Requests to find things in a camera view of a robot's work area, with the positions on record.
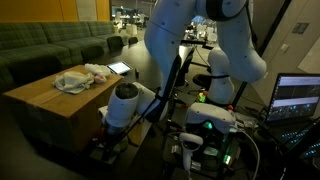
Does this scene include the white VR controller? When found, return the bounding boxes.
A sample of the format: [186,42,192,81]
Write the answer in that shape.
[178,132,204,174]

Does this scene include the white wall switch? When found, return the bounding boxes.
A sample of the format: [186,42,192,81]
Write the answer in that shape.
[280,42,291,53]

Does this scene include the small green yellow object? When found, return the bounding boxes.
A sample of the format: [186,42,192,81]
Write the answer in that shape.
[196,90,210,104]

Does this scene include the green plaid sofa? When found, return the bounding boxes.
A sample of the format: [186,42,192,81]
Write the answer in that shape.
[0,20,139,94]

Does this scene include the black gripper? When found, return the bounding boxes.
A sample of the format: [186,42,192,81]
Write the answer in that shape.
[99,129,126,157]

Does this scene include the black equipment bar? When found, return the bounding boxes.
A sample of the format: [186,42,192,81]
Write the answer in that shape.
[181,38,214,50]

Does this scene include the open black laptop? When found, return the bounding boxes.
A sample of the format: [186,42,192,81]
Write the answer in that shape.
[264,72,320,161]

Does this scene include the white pink plush toy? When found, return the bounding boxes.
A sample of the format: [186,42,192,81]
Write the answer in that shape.
[84,63,112,84]

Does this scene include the white VR headset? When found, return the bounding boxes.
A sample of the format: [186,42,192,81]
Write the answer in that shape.
[184,102,237,135]

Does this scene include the white towel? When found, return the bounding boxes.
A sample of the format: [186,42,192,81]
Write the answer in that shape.
[53,70,95,95]

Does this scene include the red plush rose green leaves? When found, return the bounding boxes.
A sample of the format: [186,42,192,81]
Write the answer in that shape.
[94,130,130,155]

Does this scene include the black device green lights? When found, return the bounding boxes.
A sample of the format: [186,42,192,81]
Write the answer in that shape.
[162,124,243,179]

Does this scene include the lit tablet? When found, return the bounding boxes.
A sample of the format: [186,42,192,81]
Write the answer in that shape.
[105,60,134,76]

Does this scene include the large cardboard box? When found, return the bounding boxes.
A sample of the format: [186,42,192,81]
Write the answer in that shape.
[2,64,124,154]

